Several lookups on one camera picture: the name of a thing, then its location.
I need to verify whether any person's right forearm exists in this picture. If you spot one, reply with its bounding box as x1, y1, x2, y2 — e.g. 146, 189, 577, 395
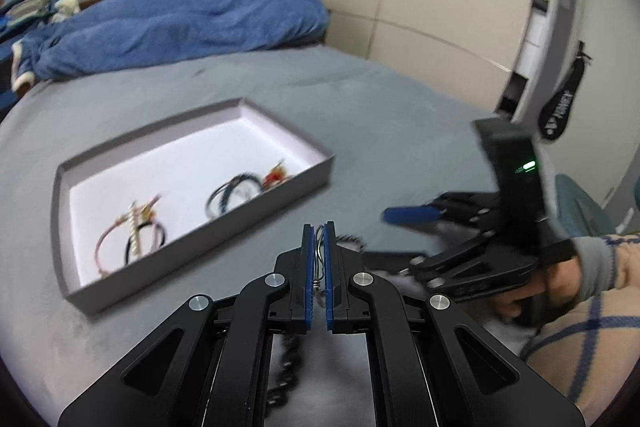
520, 232, 640, 423

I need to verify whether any grey bed cover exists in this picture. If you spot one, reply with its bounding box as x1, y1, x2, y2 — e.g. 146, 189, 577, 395
0, 42, 640, 427

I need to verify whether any stack of papers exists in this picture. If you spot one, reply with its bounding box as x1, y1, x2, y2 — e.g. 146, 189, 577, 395
0, 0, 56, 25

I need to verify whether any black beaded bracelet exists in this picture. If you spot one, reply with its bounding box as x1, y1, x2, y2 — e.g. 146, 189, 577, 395
265, 232, 366, 410

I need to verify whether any black racket bag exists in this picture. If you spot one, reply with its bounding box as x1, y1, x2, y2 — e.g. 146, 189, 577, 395
536, 41, 594, 141

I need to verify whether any white plush toy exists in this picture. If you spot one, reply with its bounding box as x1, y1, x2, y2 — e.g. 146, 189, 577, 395
49, 0, 82, 24

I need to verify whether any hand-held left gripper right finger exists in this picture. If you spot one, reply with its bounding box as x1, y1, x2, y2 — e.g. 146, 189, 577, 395
320, 221, 586, 427

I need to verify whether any blue fleece blanket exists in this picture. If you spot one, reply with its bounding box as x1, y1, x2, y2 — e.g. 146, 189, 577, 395
10, 0, 332, 94

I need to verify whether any blue grey cloth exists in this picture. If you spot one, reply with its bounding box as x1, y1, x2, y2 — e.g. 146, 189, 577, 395
554, 173, 617, 239

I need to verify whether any person's right hand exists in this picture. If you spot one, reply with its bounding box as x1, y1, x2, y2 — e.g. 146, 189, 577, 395
492, 252, 585, 324

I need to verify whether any black cord bracelet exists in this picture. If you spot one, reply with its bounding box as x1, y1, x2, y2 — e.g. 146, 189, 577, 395
205, 172, 264, 224

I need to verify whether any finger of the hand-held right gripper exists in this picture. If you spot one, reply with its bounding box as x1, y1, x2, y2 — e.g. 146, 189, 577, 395
383, 192, 502, 228
407, 229, 502, 283

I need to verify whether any red orange bracelet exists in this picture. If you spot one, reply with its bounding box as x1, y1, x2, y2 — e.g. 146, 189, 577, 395
269, 158, 294, 184

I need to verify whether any white door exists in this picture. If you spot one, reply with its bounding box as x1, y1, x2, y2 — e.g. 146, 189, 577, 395
500, 0, 640, 212

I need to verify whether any pink cord bracelet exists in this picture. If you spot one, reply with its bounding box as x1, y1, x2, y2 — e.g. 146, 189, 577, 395
95, 194, 168, 279

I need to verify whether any black hair tie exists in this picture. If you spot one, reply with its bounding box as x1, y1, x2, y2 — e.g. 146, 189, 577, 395
122, 219, 169, 265

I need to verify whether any grey cardboard box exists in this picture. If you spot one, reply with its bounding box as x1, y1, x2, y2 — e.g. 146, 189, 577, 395
50, 97, 336, 314

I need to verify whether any silver bangle with pearls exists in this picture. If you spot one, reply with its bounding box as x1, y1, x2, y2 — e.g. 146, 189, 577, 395
122, 201, 144, 265

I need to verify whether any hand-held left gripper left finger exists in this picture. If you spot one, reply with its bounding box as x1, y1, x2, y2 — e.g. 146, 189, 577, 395
57, 223, 316, 427

